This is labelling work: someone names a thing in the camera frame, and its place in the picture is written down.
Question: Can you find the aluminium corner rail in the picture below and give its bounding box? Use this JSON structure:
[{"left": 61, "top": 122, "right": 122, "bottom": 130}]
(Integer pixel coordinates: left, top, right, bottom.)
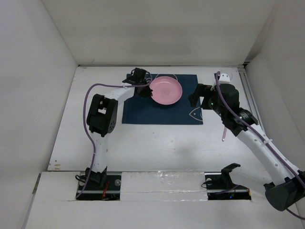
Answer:
[{"left": 237, "top": 62, "right": 264, "bottom": 130}]

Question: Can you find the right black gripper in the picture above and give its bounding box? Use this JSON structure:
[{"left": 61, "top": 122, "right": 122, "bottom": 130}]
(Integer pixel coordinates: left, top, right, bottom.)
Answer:
[{"left": 188, "top": 83, "right": 226, "bottom": 118}]

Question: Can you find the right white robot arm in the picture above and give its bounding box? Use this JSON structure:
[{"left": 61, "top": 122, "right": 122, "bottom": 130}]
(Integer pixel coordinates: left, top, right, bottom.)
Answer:
[{"left": 188, "top": 83, "right": 305, "bottom": 211}]

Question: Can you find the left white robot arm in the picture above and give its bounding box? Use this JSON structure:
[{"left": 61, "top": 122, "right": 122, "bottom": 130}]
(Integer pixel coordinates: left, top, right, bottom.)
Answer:
[{"left": 83, "top": 68, "right": 153, "bottom": 189}]

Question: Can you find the navy blue cloth placemat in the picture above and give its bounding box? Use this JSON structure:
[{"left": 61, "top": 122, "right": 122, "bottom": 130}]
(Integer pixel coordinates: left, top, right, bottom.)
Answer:
[{"left": 122, "top": 74, "right": 203, "bottom": 125}]

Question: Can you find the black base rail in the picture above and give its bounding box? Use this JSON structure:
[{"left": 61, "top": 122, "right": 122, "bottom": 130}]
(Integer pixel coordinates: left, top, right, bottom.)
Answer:
[{"left": 76, "top": 171, "right": 252, "bottom": 202}]

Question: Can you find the pink plastic utensil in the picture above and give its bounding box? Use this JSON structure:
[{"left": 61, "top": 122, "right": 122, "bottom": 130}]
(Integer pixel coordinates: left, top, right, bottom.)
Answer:
[{"left": 222, "top": 127, "right": 227, "bottom": 142}]

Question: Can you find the pink plastic plate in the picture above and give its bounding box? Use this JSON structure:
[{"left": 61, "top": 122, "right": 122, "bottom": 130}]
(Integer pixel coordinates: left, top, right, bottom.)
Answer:
[{"left": 150, "top": 74, "right": 183, "bottom": 105}]

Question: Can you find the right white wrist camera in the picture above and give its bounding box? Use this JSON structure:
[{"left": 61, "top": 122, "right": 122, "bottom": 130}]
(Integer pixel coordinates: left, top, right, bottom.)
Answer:
[{"left": 218, "top": 73, "right": 231, "bottom": 84}]

